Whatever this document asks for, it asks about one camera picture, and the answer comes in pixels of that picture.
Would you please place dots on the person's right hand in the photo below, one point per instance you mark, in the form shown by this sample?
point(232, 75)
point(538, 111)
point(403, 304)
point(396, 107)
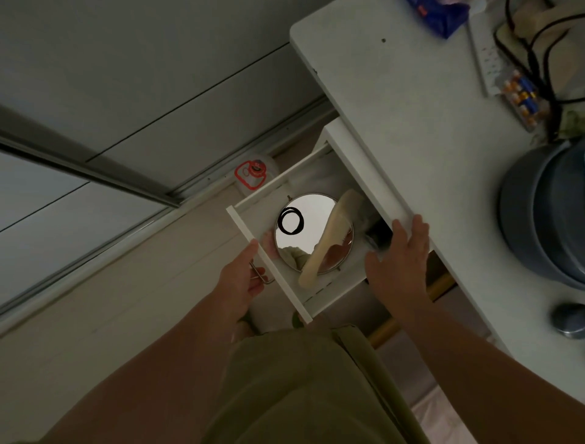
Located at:
point(402, 270)

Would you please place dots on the person's left thumb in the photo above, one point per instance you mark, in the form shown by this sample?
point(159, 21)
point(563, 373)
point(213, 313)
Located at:
point(247, 255)

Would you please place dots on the white bottle with red label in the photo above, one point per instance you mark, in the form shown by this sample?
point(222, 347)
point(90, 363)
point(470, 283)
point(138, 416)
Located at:
point(250, 176)

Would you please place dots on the small grey round lid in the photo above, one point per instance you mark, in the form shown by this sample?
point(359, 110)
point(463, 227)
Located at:
point(571, 320)

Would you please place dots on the person's right thumb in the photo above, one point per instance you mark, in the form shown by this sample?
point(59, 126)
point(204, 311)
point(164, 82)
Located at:
point(372, 264)

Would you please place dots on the cream comb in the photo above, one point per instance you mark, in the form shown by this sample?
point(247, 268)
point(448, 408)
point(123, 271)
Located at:
point(321, 254)

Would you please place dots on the white drawer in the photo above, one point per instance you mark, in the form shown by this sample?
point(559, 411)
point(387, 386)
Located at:
point(274, 256)

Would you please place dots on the yellow pole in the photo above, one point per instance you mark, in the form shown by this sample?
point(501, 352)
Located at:
point(393, 324)

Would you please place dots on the grey metal door frame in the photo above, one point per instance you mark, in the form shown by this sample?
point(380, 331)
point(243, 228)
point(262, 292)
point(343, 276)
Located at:
point(82, 158)

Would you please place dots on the white power strip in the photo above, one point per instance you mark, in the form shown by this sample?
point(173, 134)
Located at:
point(486, 59)

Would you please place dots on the person's left forearm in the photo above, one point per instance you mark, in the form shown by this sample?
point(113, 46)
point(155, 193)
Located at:
point(151, 366)

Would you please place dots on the small black jar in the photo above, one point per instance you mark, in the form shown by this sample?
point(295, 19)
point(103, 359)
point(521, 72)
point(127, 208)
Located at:
point(377, 235)

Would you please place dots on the olive green clothing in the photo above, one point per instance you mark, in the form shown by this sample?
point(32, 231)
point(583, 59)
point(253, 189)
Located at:
point(301, 389)

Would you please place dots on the person's right forearm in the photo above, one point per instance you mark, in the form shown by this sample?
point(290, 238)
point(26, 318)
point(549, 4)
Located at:
point(480, 370)

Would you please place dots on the person's left hand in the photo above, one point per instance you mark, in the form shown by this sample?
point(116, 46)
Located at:
point(235, 281)

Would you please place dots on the round mirror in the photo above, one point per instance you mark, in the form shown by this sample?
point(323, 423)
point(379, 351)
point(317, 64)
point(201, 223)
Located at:
point(320, 215)

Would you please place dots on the pink cloth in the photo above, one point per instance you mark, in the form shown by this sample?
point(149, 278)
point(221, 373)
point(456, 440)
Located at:
point(434, 421)

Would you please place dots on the grey-blue bucket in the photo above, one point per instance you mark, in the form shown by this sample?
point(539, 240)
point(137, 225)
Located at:
point(544, 215)

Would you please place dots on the blue tissue packet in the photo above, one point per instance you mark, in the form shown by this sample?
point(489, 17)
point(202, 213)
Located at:
point(438, 16)

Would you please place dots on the metal floor door track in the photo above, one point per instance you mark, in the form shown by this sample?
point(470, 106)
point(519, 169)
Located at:
point(137, 228)

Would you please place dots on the pill blister pack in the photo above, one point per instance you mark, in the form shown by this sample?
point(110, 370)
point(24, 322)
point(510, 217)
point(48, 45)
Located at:
point(525, 98)

